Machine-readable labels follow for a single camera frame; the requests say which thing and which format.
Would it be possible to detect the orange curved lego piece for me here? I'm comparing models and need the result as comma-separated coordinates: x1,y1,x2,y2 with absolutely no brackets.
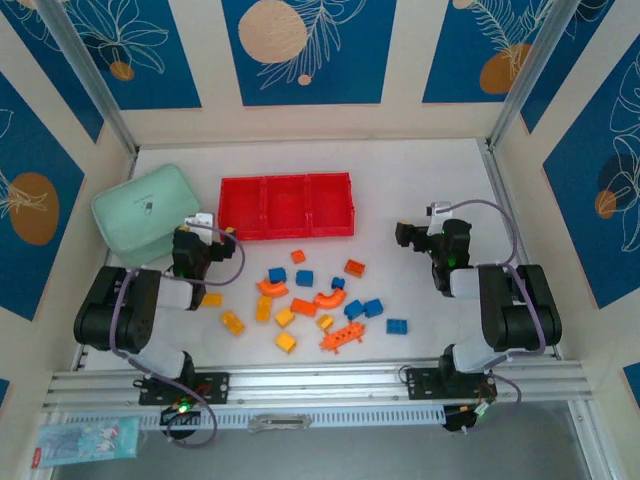
313,287,348,309
255,278,290,299

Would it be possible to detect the red three-compartment container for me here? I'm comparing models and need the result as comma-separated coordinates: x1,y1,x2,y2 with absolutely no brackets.
218,172,356,242

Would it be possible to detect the translucent yellow lego brick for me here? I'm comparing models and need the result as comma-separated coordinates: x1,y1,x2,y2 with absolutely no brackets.
220,310,247,337

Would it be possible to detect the black control box green light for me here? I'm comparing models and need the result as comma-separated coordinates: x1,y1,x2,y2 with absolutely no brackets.
158,403,202,430
443,402,496,434

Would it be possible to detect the light blue tissue pack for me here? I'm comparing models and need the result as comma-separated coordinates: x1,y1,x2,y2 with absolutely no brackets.
32,417,142,469

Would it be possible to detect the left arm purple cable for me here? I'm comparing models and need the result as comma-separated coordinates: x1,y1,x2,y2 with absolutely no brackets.
110,224,246,449

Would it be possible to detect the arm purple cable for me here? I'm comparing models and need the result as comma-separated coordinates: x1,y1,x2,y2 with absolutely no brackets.
110,224,246,449
444,198,549,406

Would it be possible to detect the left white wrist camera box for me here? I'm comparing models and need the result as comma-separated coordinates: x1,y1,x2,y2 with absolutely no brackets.
183,212,217,234

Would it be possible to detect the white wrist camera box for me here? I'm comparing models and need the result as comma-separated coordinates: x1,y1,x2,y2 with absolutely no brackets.
426,200,454,234
183,212,217,234

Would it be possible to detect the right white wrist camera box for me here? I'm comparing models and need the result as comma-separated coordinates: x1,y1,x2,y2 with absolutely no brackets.
426,200,454,234

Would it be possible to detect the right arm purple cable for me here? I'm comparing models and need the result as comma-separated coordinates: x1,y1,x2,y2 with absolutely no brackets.
444,198,549,406

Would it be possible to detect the blue floral wall panel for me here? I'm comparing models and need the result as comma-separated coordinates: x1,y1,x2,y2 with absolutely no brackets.
519,0,619,135
542,34,640,310
422,0,556,105
64,0,204,111
0,0,106,145
222,0,399,107
0,72,86,322

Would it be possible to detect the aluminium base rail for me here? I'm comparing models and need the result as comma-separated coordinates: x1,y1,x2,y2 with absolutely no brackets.
42,357,596,416

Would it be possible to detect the metal latch handle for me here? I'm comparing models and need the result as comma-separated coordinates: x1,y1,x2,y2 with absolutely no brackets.
248,413,314,432

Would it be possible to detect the white slotted cable duct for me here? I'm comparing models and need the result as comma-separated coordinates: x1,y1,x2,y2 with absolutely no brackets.
64,404,446,431

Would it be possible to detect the aluminium frame post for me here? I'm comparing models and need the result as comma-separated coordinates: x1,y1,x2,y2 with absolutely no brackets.
34,0,140,155
485,0,584,151

